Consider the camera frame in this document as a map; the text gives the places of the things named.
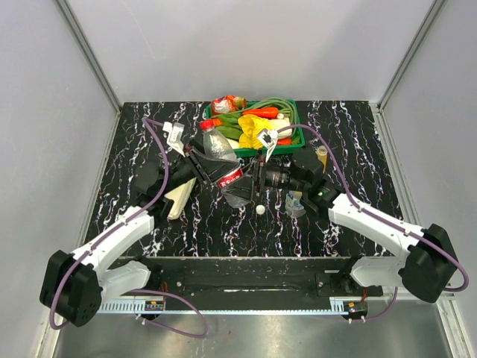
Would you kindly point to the clear cola bottle red label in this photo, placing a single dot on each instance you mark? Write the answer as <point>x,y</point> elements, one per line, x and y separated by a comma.
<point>217,147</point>

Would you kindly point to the red toy chili pepper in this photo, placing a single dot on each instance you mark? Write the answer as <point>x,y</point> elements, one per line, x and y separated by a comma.
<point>265,112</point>

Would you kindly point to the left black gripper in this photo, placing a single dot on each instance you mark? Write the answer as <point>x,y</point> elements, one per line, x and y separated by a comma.
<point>209,166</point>

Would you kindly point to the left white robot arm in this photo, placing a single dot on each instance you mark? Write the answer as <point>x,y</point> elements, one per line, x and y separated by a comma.
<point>76,284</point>

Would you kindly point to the toy napa cabbage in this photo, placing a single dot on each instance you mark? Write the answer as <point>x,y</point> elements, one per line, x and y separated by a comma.
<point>179,196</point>

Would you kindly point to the yellow white toy cabbage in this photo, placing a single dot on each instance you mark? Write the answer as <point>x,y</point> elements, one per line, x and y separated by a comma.
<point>251,125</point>

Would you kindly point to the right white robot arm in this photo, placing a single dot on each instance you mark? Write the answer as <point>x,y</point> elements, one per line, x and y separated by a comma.
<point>422,260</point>

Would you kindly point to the green plastic basket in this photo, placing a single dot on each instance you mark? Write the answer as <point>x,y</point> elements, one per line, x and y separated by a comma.
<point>295,134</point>

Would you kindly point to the aluminium slotted rail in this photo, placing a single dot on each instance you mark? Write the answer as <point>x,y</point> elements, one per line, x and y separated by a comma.
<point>232,303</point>

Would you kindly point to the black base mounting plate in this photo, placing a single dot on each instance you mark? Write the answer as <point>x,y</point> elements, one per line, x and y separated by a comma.
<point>324,277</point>

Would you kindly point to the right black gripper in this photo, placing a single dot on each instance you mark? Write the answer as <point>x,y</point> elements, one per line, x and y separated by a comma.
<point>243,187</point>

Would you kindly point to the white toy radish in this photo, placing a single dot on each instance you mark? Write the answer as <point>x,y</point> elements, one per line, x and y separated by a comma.
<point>234,144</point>

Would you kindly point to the green toy long beans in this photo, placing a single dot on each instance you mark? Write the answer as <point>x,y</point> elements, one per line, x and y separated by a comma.
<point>286,107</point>

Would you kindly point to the red toy pepper bottom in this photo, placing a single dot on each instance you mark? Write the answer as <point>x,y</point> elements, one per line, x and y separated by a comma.
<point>285,141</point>

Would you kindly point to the green toy bok choy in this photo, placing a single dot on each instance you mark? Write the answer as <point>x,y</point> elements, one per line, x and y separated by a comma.
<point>230,128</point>

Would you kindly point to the orange white toy vegetable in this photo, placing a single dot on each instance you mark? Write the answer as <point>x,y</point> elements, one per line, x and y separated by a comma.
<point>228,104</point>

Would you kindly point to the clear water bottle white cap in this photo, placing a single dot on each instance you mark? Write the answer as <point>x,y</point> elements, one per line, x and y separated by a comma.
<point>293,206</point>

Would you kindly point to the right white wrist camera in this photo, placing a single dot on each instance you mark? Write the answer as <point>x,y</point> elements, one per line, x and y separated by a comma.
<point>269,140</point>

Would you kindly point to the yellow juice bottle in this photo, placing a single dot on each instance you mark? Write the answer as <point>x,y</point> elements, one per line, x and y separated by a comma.
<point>322,155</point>

